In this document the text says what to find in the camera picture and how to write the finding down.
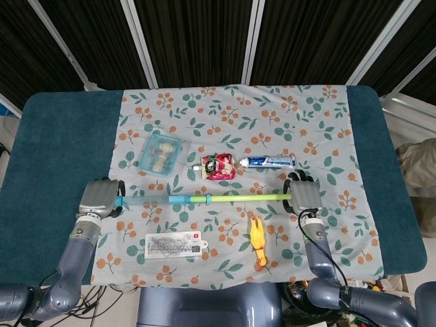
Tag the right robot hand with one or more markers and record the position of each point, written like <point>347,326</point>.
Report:
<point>305,197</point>

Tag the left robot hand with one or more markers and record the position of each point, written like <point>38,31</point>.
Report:
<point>98,197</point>

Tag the green and blue stick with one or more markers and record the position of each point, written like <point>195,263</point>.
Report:
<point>204,199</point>

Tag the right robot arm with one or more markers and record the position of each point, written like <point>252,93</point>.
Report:
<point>340,282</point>

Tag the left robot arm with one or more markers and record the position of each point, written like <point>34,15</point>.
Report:
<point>51,276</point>

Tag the teal table cover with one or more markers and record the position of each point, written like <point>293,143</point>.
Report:
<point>61,163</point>

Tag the blue white toothpaste tube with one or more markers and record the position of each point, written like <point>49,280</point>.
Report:
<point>269,161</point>

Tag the yellow rubber chicken toy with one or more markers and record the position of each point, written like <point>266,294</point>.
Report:
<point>257,243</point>

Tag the clear blue plastic box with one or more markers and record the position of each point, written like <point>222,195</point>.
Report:
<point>162,154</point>

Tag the floral patterned cloth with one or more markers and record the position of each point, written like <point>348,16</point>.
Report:
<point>238,136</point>

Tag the white packaged ruler set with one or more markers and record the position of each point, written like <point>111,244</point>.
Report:
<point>175,247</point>

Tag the red crumpled drink pouch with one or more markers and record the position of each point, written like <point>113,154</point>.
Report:
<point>218,167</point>

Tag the beige crumpled bag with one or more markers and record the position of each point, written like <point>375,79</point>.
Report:
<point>417,167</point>

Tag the blue grey robot torso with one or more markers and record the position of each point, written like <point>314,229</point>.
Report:
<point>209,304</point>

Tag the black folding screen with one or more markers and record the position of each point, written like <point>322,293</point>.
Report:
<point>211,37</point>

